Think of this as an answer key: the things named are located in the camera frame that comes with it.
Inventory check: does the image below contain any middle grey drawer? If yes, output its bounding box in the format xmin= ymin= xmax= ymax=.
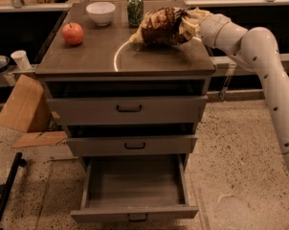
xmin=67 ymin=135 xmax=197 ymax=157

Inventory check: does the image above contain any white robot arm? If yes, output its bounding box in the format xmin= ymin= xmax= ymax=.
xmin=179 ymin=8 xmax=289 ymax=172

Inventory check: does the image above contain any brown cardboard box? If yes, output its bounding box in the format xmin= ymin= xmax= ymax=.
xmin=0 ymin=75 xmax=51 ymax=133

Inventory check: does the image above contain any clear plastic bracket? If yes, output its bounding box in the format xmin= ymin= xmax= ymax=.
xmin=219 ymin=63 xmax=237 ymax=102

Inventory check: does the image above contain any black metal bar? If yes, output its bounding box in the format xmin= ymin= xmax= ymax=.
xmin=0 ymin=152 xmax=27 ymax=230

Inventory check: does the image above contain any brown chip bag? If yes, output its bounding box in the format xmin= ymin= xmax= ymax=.
xmin=129 ymin=7 xmax=192 ymax=45

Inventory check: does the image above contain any white paper cup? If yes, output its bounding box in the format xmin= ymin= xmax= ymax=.
xmin=11 ymin=50 xmax=31 ymax=70

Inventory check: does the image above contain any green soda can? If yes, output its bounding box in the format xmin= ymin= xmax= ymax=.
xmin=127 ymin=0 xmax=144 ymax=27

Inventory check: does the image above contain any red apple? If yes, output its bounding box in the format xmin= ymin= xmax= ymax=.
xmin=61 ymin=22 xmax=84 ymax=45

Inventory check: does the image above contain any bottom grey drawer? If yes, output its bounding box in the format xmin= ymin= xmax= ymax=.
xmin=71 ymin=154 xmax=198 ymax=223

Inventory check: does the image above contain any grey drawer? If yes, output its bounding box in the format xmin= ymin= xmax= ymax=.
xmin=67 ymin=135 xmax=197 ymax=157
xmin=47 ymin=96 xmax=207 ymax=126
xmin=71 ymin=154 xmax=198 ymax=223

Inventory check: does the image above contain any white bowl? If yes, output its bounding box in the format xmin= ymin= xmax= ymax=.
xmin=86 ymin=2 xmax=116 ymax=26

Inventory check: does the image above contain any grey drawer cabinet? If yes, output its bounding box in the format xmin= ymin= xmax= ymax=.
xmin=34 ymin=1 xmax=216 ymax=127

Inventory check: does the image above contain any top grey drawer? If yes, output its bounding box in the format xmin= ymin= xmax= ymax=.
xmin=47 ymin=96 xmax=207 ymax=126

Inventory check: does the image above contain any flat cardboard flap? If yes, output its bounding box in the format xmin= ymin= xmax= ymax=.
xmin=11 ymin=131 xmax=67 ymax=149

